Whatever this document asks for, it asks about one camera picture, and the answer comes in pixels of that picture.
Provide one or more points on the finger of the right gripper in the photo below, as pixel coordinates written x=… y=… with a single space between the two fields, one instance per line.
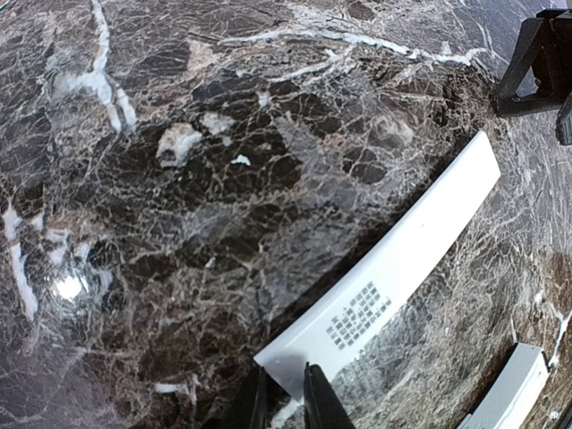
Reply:
x=563 y=127
x=538 y=78

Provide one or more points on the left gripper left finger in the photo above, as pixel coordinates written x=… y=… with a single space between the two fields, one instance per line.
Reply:
x=249 y=409

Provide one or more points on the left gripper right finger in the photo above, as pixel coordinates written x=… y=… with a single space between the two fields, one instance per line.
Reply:
x=322 y=408

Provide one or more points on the white battery cover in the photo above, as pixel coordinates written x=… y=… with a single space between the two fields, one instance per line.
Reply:
x=337 y=327

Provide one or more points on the white remote control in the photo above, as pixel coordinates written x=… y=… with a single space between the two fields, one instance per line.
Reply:
x=514 y=392

